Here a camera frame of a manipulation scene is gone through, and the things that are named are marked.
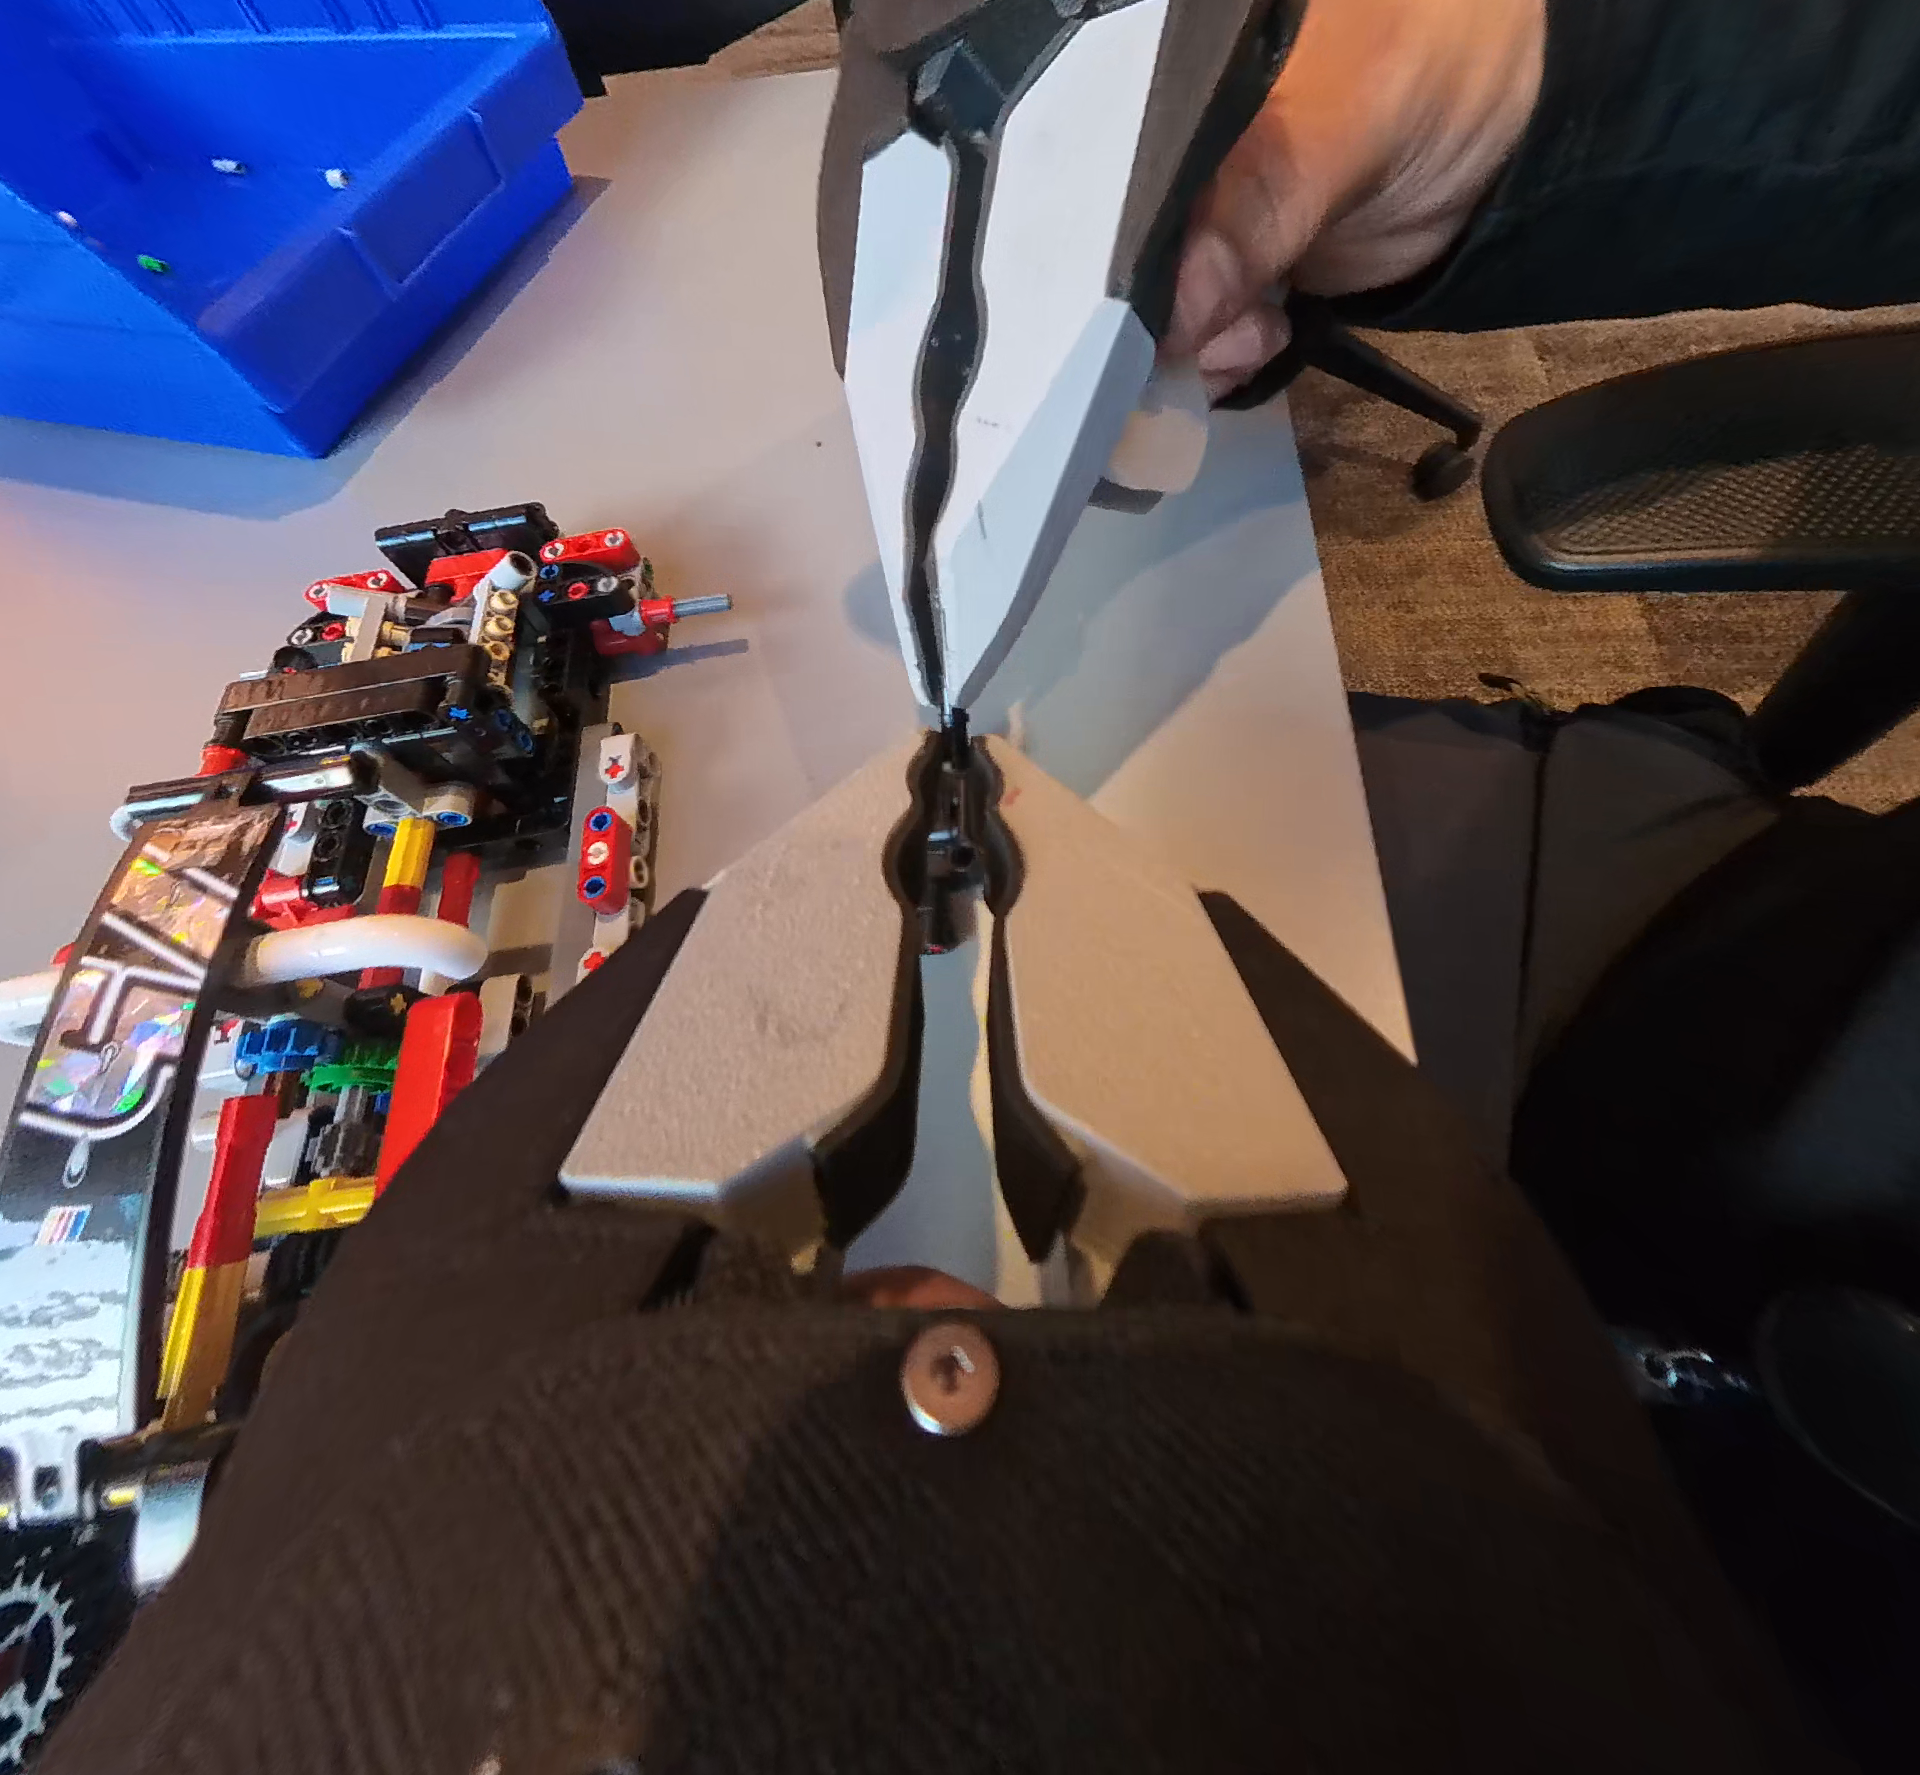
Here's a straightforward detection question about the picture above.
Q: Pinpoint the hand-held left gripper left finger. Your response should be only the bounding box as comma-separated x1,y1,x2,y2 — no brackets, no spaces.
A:
559,732,948,1250

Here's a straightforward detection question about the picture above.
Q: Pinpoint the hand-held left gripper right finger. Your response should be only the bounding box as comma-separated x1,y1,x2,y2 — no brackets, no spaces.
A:
967,732,1351,1265

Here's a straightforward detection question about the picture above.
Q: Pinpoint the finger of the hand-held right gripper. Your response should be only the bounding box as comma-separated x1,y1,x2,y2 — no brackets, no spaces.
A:
839,129,969,702
928,0,1159,714

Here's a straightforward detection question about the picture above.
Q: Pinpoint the black brick assembly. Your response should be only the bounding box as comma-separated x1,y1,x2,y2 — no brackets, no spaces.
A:
899,732,998,959

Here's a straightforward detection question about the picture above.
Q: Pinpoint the toy brick car chassis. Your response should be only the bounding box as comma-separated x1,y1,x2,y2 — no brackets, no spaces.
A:
0,504,738,1745

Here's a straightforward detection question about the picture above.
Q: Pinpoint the blue plastic bin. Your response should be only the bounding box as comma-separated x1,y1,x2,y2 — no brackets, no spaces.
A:
0,0,587,462

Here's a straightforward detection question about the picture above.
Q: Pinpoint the person's right forearm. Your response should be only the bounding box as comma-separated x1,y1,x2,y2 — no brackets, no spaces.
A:
1381,0,1920,335

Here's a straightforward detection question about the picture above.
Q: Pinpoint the grey desk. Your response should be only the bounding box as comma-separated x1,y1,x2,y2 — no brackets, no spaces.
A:
0,63,1419,1304

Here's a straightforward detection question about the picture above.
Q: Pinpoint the person's right hand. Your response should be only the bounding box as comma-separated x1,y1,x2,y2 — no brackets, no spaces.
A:
1162,0,1551,404

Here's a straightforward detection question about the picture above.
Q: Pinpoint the black chair base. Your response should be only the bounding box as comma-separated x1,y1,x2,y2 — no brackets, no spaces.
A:
1306,296,1487,501

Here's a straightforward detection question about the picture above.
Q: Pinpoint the black office chair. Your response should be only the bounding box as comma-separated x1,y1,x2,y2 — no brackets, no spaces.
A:
1476,327,1920,794

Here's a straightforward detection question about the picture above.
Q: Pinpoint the black badge reel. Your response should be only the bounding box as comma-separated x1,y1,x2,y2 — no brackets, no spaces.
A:
1626,1286,1920,1508

